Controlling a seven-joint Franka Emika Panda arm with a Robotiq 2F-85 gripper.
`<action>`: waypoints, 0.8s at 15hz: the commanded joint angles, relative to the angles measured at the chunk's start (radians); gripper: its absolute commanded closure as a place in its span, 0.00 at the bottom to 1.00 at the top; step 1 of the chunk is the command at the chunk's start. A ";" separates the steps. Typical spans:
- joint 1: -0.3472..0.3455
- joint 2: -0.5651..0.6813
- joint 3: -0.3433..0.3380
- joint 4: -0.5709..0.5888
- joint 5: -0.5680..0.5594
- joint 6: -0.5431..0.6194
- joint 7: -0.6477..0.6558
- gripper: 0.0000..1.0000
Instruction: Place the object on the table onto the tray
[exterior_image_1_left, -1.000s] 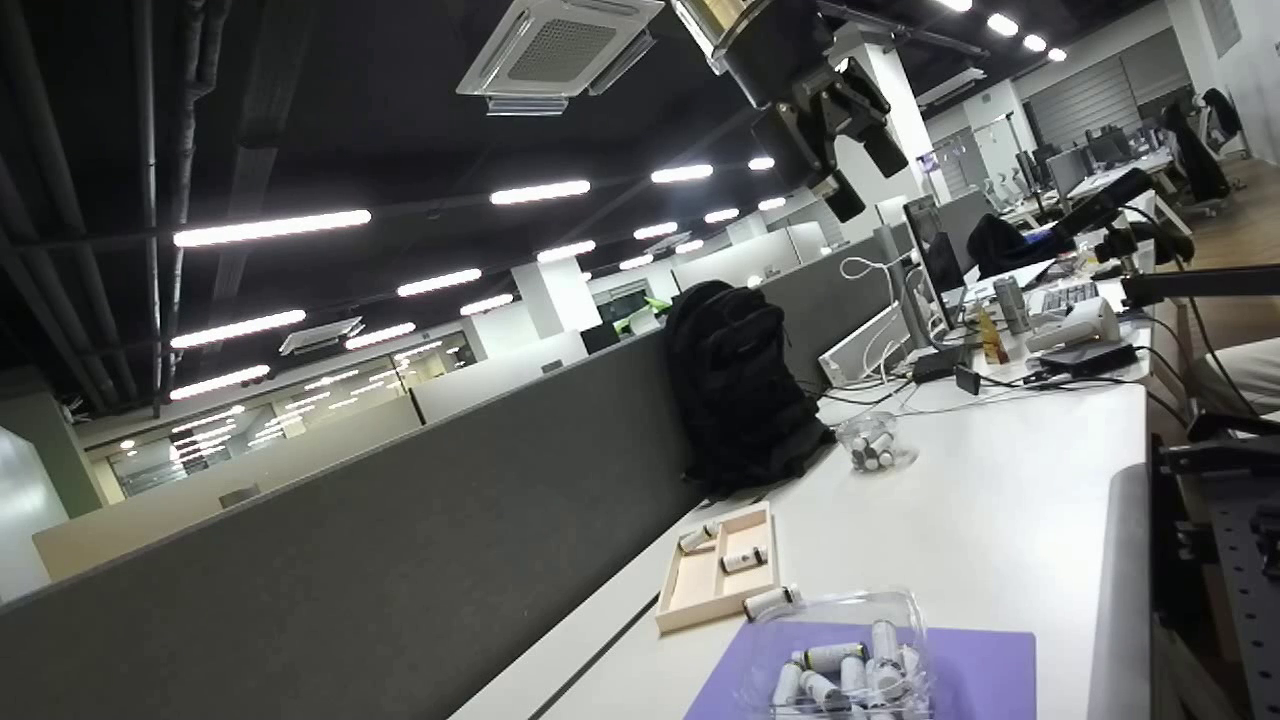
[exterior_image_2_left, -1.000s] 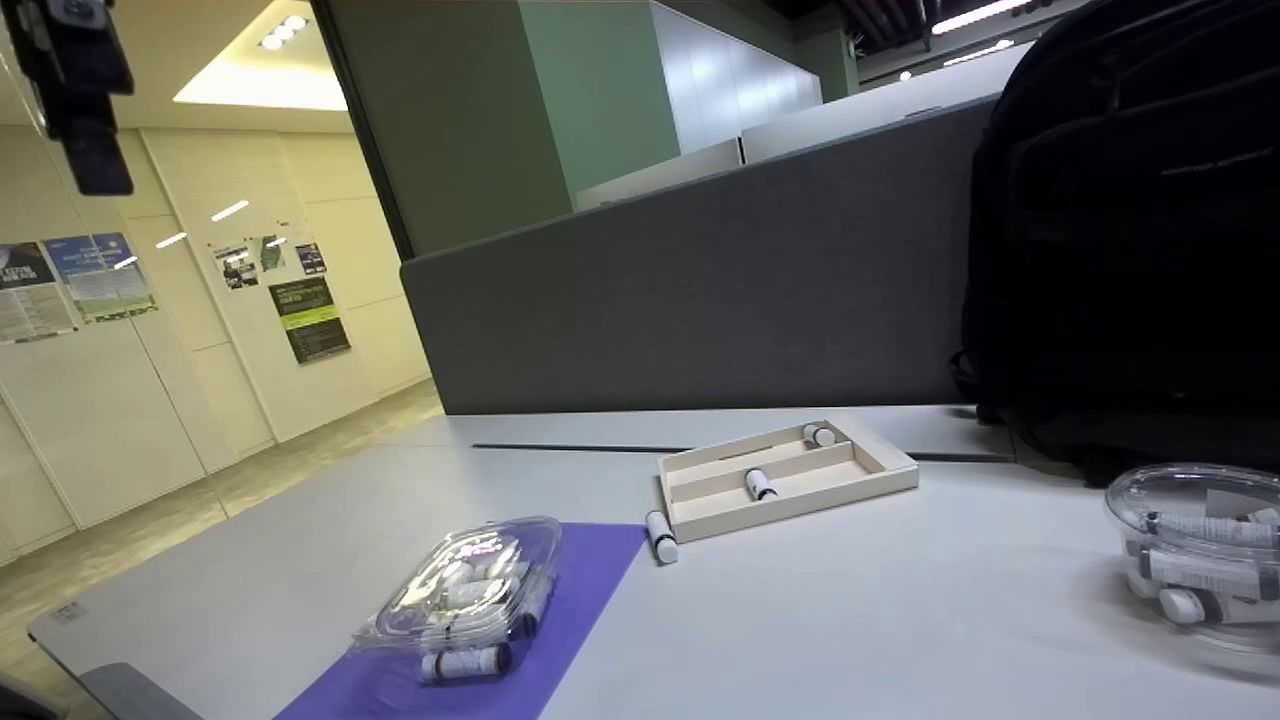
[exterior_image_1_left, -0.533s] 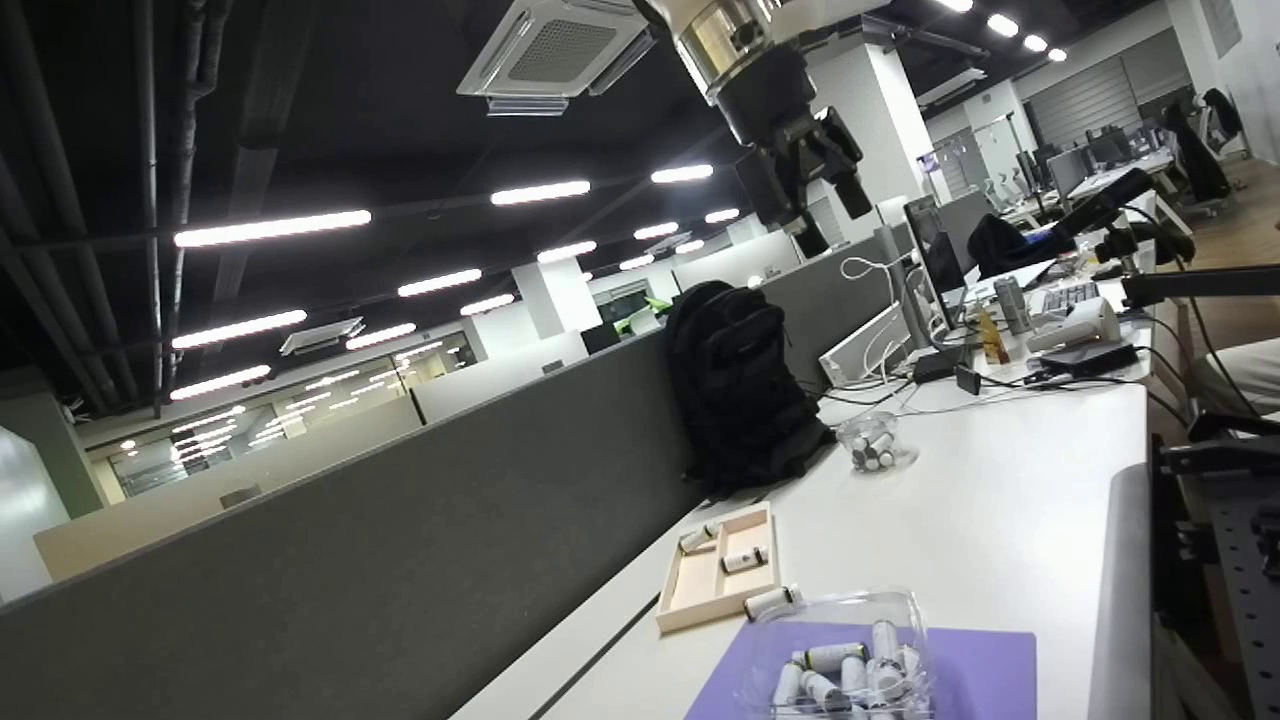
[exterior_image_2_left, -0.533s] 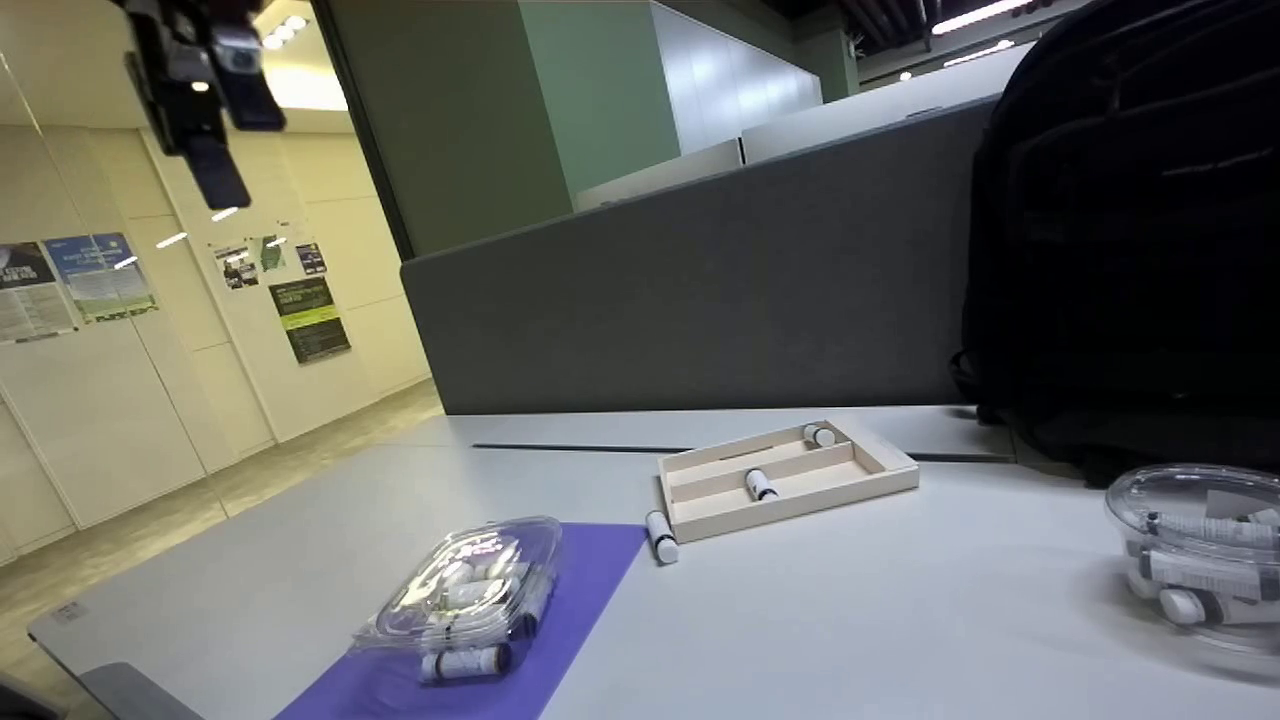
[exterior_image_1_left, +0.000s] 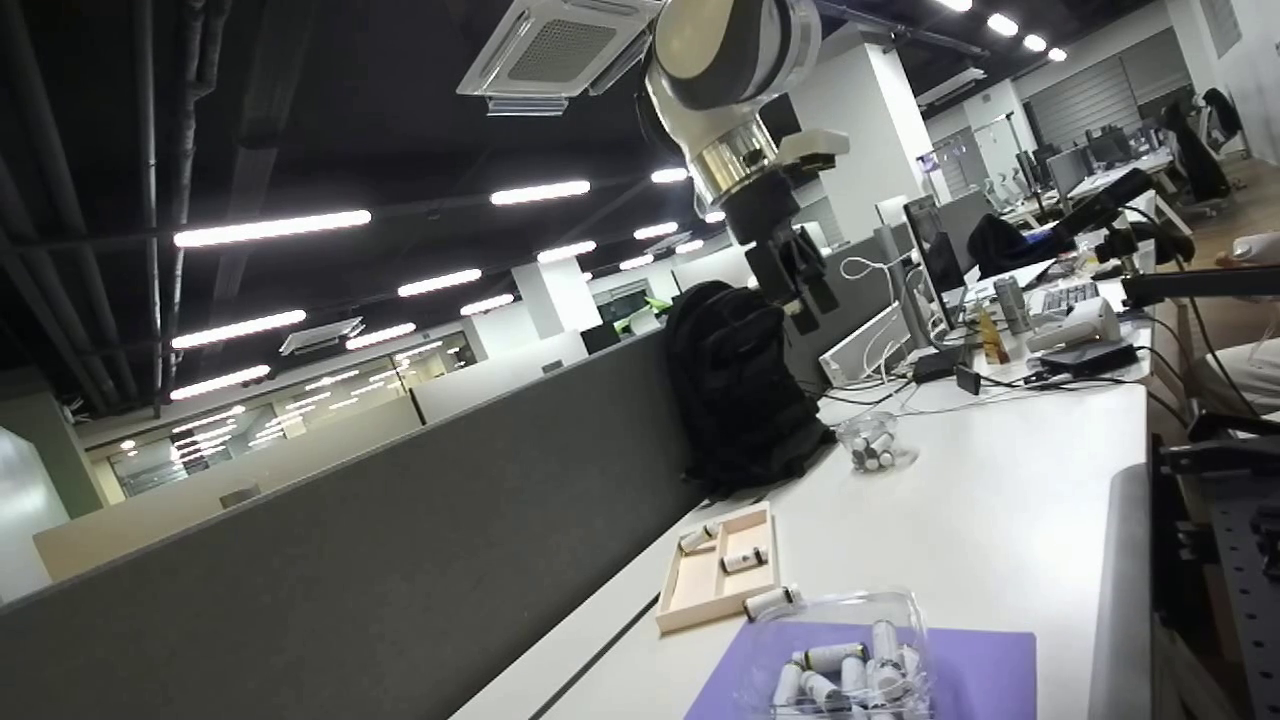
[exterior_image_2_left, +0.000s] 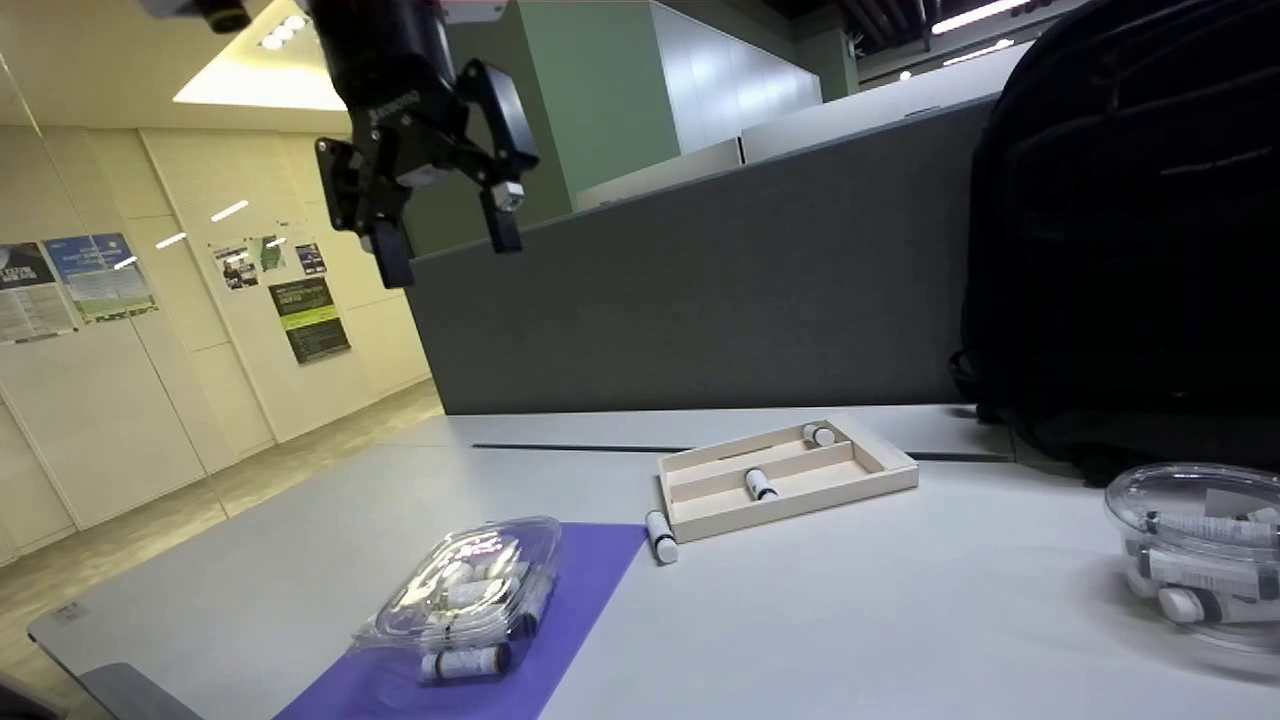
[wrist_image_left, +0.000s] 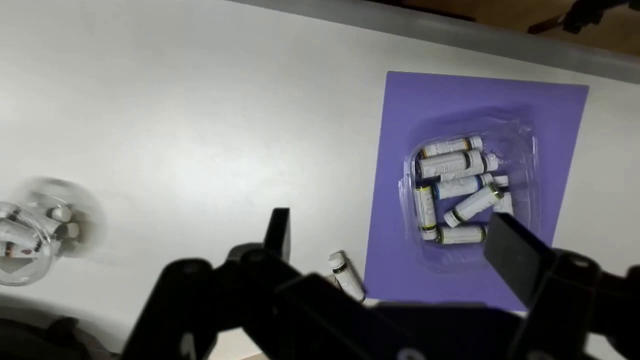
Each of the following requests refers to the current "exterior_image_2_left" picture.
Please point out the small dark wall poster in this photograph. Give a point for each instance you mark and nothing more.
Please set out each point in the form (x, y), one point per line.
(309, 257)

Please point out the green pillar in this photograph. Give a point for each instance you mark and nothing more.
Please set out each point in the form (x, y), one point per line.
(586, 105)

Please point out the purple mat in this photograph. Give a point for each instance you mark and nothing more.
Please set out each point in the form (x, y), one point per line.
(586, 602)

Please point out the grey desk partition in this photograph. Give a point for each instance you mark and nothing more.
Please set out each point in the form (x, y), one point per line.
(733, 293)

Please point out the black green wall poster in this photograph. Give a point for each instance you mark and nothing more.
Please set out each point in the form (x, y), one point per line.
(309, 320)

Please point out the small photo wall poster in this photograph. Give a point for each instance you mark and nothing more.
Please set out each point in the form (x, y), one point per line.
(238, 271)

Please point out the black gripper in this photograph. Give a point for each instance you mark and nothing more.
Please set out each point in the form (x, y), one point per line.
(386, 66)

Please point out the small green wall poster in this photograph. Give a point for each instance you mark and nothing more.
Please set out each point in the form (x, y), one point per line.
(269, 252)

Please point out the clear plastic container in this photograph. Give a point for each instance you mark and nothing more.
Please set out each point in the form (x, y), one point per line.
(523, 542)

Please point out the small white vial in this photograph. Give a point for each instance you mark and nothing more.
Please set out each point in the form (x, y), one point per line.
(760, 486)
(467, 660)
(452, 584)
(816, 432)
(532, 602)
(660, 539)
(463, 625)
(1187, 610)
(1205, 575)
(1202, 520)

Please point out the blue green wall poster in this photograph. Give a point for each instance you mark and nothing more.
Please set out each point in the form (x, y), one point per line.
(103, 279)

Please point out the wooden tray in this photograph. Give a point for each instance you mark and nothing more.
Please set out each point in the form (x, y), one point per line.
(854, 486)

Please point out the blue white wall poster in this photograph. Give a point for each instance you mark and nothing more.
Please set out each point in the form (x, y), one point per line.
(28, 293)

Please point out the clear plastic bowl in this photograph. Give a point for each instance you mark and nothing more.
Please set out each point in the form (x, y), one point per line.
(1133, 502)

